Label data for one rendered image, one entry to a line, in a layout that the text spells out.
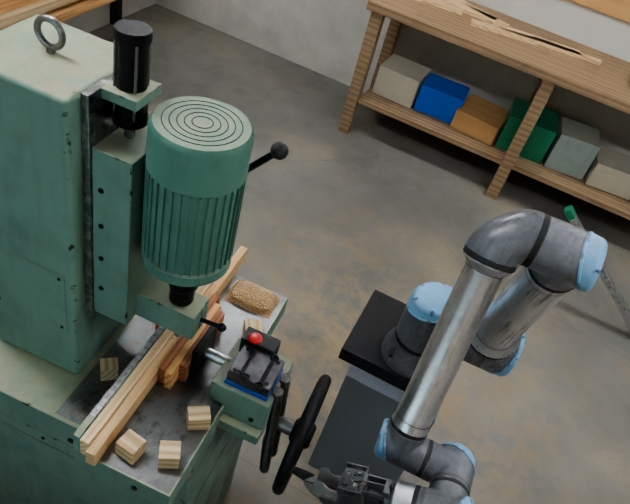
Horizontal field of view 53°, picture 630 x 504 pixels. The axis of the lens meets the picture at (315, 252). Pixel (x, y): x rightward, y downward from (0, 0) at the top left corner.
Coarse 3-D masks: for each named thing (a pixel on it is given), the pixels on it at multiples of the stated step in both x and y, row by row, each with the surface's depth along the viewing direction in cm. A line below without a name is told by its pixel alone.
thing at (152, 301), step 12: (144, 288) 133; (156, 288) 133; (168, 288) 134; (144, 300) 132; (156, 300) 131; (168, 300) 132; (204, 300) 134; (144, 312) 134; (156, 312) 133; (168, 312) 131; (180, 312) 130; (192, 312) 131; (204, 312) 135; (168, 324) 134; (180, 324) 132; (192, 324) 131; (192, 336) 134
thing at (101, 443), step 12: (240, 252) 166; (240, 264) 167; (228, 276) 160; (216, 288) 155; (180, 336) 142; (156, 360) 136; (156, 372) 134; (144, 384) 131; (132, 396) 128; (144, 396) 133; (120, 408) 126; (132, 408) 128; (120, 420) 124; (108, 432) 121; (96, 444) 119; (108, 444) 123; (96, 456) 119
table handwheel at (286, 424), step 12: (324, 384) 140; (312, 396) 137; (324, 396) 155; (312, 408) 134; (288, 420) 145; (300, 420) 133; (312, 420) 134; (288, 432) 145; (300, 432) 132; (312, 432) 143; (300, 444) 132; (288, 456) 132; (288, 468) 132; (276, 480) 135; (288, 480) 148; (276, 492) 138
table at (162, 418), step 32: (224, 288) 161; (224, 320) 153; (224, 352) 146; (160, 384) 136; (192, 384) 138; (160, 416) 131; (224, 416) 138; (192, 448) 127; (128, 480) 121; (160, 480) 121
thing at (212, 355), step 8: (208, 328) 138; (216, 328) 139; (208, 336) 137; (200, 344) 135; (208, 344) 138; (192, 352) 133; (200, 352) 134; (208, 352) 138; (216, 352) 138; (192, 360) 135; (200, 360) 137; (216, 360) 138; (224, 360) 137; (192, 368) 137; (200, 368) 140; (192, 376) 138
